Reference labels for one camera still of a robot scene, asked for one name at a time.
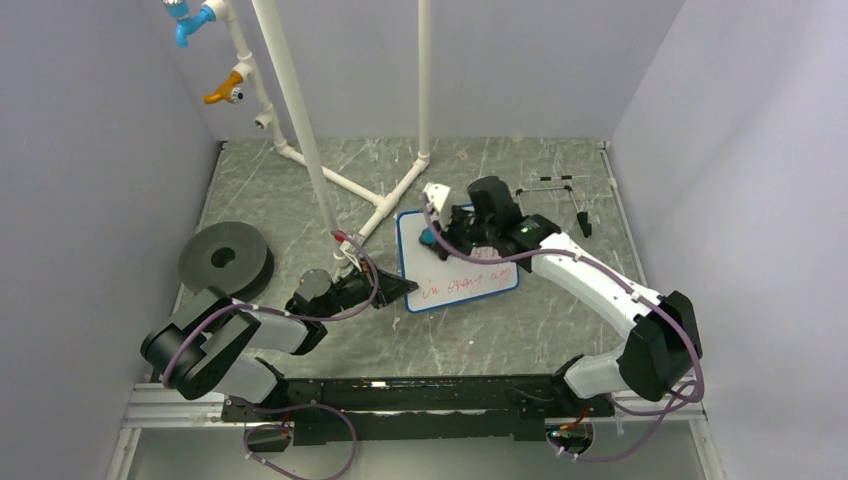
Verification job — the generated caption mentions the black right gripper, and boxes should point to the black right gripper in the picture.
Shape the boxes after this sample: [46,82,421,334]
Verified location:
[431,203,498,261]

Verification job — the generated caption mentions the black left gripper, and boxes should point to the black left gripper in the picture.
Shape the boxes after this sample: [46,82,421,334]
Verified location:
[317,255,418,321]

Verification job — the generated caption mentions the blue whiteboard eraser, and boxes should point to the blue whiteboard eraser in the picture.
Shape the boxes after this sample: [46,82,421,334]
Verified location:
[418,229,437,248]

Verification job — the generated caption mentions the blue framed whiteboard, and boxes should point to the blue framed whiteboard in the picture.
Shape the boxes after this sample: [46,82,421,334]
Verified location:
[396,210,519,313]

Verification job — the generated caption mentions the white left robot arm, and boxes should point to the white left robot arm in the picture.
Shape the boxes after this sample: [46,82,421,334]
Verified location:
[140,267,418,420]

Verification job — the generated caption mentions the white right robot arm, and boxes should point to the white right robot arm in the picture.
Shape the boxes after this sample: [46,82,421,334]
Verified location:
[421,176,705,415]

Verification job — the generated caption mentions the black foam disc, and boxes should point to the black foam disc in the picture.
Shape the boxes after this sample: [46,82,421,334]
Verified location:
[178,221,275,301]

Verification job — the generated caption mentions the orange tap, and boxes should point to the orange tap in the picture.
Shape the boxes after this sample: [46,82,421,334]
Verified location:
[203,70,244,105]

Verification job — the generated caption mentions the blue tap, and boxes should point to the blue tap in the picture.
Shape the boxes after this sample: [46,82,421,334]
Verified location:
[161,0,217,48]

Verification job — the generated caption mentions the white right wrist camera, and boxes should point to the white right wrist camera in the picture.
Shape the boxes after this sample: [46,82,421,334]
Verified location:
[423,182,455,224]

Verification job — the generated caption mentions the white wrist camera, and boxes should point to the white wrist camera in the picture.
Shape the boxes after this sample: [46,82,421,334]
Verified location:
[330,229,373,273]
[423,182,455,224]

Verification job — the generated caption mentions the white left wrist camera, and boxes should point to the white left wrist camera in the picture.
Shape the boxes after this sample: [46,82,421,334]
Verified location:
[330,229,373,273]

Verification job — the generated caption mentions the white pvc pipe frame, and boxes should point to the white pvc pipe frame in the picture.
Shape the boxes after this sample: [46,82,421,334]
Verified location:
[185,1,419,257]

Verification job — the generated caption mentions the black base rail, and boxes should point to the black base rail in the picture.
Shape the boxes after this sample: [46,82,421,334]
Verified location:
[221,374,614,446]

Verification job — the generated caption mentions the black wire easel stand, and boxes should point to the black wire easel stand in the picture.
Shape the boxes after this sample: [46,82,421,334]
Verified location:
[515,174,593,238]

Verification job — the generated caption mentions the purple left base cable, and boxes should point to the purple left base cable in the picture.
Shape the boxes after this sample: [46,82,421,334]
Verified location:
[243,406,360,480]

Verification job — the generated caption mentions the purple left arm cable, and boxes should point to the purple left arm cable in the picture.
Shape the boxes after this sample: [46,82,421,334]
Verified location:
[160,231,380,389]

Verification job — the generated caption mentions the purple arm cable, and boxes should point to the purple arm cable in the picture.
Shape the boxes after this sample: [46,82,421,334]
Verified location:
[419,195,705,419]
[160,231,380,389]

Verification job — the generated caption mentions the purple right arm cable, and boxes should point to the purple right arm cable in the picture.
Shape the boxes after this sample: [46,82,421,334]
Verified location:
[419,195,705,419]

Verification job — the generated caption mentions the aluminium extrusion rail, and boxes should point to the aluminium extrusion rail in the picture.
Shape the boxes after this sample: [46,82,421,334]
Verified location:
[122,383,225,429]

